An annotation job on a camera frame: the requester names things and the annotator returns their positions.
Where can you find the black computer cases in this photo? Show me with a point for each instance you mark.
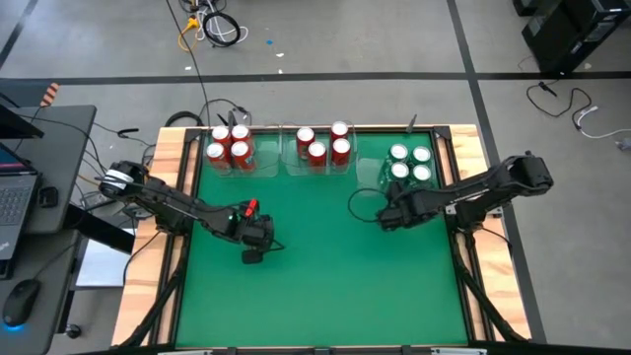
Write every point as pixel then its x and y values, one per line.
pixel 567 34

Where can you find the grey blue floor object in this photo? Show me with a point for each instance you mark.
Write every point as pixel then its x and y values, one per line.
pixel 624 144

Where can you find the grey desk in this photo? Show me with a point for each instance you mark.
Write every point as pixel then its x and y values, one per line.
pixel 59 148

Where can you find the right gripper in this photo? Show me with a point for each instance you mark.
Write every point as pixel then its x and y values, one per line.
pixel 406 209

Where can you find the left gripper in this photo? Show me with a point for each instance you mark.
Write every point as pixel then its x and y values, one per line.
pixel 256 232

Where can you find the black monitor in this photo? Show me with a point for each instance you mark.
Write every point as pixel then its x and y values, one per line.
pixel 15 127

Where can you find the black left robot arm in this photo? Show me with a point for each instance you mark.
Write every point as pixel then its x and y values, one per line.
pixel 172 203

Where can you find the orange black striped marker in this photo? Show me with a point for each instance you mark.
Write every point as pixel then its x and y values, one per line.
pixel 50 93

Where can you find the clear plastic bin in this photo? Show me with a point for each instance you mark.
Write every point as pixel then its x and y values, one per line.
pixel 266 158
pixel 291 165
pixel 367 172

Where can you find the black round knob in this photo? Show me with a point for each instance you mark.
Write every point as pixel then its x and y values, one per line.
pixel 74 331

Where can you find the black computer mouse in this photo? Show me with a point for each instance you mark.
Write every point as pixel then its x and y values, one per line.
pixel 21 300

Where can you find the red Coca-Cola can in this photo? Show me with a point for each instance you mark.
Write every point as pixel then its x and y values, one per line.
pixel 317 152
pixel 341 148
pixel 339 130
pixel 305 138

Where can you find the black laptop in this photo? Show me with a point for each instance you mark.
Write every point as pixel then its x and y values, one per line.
pixel 15 207

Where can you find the green table mat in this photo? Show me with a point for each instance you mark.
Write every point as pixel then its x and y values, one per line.
pixel 246 315

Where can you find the small black desk device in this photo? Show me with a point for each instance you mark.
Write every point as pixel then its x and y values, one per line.
pixel 48 196

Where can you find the white board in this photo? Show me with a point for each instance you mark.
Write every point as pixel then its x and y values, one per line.
pixel 98 261

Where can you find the green Sprite can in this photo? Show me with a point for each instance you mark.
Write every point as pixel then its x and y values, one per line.
pixel 421 154
pixel 422 173
pixel 399 171
pixel 398 152

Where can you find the red tab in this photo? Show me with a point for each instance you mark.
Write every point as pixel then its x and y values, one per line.
pixel 252 207

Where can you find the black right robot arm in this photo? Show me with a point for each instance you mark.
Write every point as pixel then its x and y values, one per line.
pixel 488 190

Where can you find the black aluminium table frame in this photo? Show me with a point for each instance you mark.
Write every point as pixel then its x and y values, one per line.
pixel 374 129

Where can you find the black desk beam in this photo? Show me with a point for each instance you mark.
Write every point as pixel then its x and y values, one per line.
pixel 98 229

